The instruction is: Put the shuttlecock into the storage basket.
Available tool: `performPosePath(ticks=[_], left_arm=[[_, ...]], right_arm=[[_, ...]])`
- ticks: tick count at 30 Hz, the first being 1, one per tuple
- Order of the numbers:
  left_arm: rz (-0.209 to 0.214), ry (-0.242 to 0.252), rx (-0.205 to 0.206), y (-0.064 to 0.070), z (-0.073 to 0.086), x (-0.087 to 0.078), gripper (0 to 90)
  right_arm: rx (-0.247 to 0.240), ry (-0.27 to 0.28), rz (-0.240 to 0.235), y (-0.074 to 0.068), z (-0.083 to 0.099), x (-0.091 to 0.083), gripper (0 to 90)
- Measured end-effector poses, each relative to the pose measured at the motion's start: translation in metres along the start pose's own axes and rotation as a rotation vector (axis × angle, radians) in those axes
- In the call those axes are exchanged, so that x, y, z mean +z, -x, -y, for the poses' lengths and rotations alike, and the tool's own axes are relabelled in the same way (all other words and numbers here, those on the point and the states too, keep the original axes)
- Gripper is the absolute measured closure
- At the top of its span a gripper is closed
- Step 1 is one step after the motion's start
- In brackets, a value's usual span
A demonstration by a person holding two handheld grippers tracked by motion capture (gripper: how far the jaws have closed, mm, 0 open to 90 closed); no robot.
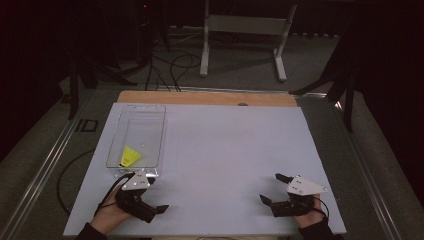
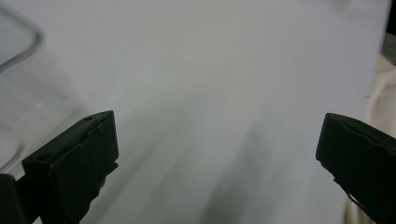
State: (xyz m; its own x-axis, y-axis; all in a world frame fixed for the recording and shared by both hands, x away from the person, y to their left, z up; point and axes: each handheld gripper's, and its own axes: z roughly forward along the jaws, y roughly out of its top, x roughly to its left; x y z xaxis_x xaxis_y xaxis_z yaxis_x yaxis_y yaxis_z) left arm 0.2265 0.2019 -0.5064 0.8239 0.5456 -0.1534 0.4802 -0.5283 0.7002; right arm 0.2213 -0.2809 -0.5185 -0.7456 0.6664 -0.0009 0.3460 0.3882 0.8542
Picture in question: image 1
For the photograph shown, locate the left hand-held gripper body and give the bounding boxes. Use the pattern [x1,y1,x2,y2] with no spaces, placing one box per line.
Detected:
[115,169,158,224]

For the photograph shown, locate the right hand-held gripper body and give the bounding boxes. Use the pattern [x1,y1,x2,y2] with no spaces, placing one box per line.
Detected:
[270,174,329,219]

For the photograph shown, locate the yellow plastic shuttlecock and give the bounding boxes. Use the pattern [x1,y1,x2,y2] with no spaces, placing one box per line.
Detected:
[119,145,143,168]

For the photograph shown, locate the clear plastic container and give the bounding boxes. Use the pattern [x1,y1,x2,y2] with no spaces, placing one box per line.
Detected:
[105,103,167,178]

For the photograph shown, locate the person's right hand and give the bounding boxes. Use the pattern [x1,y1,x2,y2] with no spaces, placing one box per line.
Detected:
[293,194,326,229]

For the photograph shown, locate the person's left hand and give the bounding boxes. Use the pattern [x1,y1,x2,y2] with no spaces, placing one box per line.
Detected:
[89,188,133,235]

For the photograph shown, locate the black stand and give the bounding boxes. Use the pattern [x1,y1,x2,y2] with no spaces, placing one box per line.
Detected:
[68,49,138,121]
[289,19,358,133]

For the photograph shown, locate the white metal stand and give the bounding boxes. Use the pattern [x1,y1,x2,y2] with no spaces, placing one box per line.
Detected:
[199,0,299,83]

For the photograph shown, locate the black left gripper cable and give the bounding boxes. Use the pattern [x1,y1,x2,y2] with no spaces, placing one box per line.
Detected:
[94,172,136,218]

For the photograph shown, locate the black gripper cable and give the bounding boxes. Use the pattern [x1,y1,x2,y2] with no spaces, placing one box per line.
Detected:
[312,195,331,221]
[94,172,136,218]

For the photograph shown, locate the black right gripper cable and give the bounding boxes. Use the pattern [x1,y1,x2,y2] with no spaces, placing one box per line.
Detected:
[312,195,331,221]

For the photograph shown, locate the black floor cable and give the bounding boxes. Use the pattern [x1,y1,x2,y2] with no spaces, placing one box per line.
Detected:
[56,148,96,216]

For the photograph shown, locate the metal floor rail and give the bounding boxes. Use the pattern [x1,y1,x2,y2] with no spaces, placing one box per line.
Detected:
[0,88,96,240]
[339,99,403,240]

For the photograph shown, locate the tangled black floor cables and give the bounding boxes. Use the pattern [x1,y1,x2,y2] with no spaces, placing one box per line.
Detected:
[144,53,203,93]

